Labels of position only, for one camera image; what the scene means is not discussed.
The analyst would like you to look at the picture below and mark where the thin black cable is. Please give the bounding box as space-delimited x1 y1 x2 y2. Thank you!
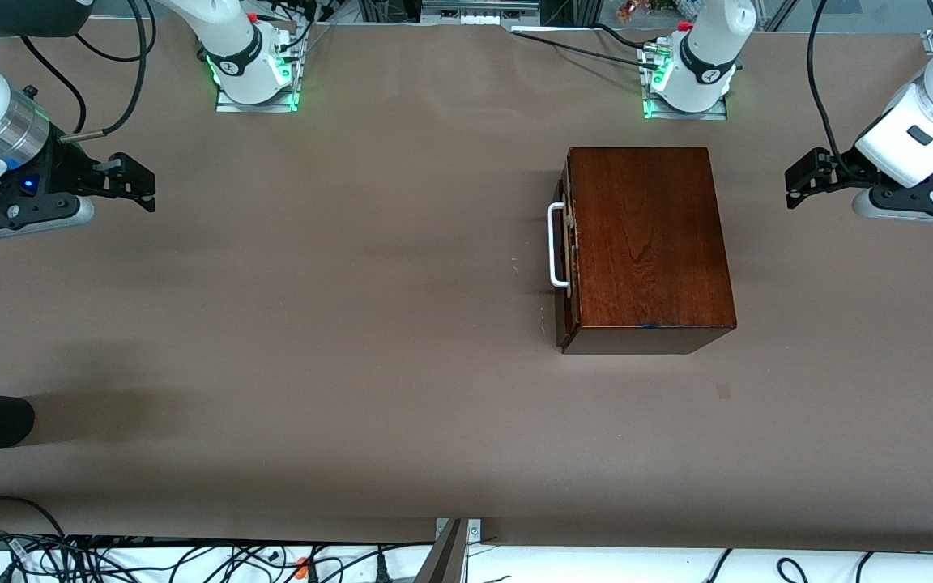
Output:
511 23 662 70

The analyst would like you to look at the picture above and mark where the tangled black cable bundle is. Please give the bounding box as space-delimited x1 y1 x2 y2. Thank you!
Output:
0 530 435 583

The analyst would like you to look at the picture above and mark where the dark metal bar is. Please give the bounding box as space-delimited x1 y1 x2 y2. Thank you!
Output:
416 518 467 583

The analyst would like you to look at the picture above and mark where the dark brown wooden cabinet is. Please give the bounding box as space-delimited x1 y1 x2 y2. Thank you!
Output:
556 147 737 355

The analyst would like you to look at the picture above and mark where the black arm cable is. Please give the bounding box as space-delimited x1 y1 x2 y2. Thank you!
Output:
19 0 151 145
807 0 856 175

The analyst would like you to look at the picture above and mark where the wooden drawer with white handle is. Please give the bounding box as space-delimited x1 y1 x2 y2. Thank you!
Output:
547 158 579 349

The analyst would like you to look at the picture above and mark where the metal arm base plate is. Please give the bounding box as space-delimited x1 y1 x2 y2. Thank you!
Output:
215 81 300 113
643 96 728 121

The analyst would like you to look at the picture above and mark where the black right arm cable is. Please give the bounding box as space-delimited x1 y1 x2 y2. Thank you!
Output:
19 0 151 145

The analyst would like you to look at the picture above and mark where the aluminium table bracket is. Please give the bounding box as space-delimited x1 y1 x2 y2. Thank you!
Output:
434 518 482 560

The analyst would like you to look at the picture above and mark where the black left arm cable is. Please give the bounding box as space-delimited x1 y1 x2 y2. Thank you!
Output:
807 0 856 175

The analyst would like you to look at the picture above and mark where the white power strip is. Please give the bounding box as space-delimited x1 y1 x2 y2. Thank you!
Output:
422 0 540 25

